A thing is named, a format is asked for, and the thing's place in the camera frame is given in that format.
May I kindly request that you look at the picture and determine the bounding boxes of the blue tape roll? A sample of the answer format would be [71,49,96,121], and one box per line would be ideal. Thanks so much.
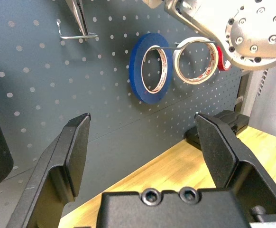
[129,32,173,105]

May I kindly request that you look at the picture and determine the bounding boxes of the silver wire pliers holder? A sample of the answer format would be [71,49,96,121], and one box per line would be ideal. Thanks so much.
[55,19,98,40]

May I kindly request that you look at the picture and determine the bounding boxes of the black plastic tool case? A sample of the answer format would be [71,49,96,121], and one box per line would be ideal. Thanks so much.
[184,109,249,151]

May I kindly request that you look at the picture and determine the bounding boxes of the grey metal pegboard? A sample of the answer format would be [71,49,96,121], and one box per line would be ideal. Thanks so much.
[0,0,251,228]

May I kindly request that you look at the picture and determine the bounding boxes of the silver peg hook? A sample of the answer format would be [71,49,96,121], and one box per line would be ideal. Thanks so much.
[173,40,216,49]
[152,45,180,50]

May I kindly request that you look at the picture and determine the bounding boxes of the cream white tape roll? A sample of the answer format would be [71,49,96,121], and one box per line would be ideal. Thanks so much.
[173,37,219,86]

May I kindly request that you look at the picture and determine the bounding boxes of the light grey cabinet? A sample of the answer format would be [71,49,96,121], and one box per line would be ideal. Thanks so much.
[234,59,276,141]

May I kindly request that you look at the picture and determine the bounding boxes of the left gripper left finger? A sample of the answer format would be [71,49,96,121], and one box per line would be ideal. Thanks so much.
[6,112,92,228]

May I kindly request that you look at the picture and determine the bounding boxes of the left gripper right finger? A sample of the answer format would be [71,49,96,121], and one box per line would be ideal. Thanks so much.
[193,111,276,217]

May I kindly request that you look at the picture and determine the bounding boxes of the orange black needle-nose pliers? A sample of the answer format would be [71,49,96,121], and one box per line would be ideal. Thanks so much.
[65,0,90,40]

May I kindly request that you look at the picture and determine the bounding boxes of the red tape roll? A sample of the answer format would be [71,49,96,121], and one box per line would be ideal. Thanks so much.
[216,45,232,72]

